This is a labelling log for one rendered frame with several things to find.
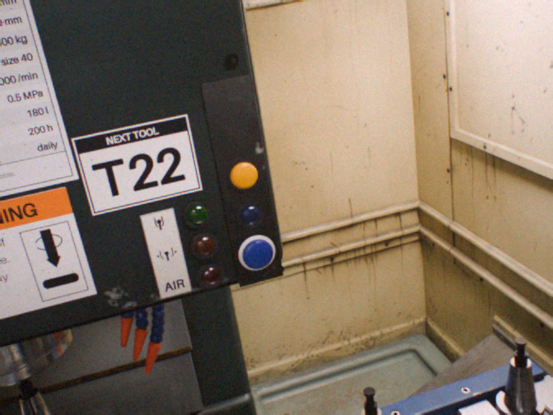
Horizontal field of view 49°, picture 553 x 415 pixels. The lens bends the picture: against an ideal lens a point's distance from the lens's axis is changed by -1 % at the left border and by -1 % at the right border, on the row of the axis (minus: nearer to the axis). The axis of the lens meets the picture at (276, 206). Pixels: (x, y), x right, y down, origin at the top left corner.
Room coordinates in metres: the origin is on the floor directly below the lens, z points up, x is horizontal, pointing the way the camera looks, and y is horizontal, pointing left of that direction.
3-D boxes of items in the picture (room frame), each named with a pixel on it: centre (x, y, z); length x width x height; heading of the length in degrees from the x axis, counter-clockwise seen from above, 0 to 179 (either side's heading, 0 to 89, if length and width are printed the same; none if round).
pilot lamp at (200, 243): (0.51, 0.07, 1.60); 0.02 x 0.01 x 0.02; 103
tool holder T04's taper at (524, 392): (0.65, -0.29, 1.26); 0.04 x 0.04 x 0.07
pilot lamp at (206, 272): (0.51, 0.07, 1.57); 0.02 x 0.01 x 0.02; 103
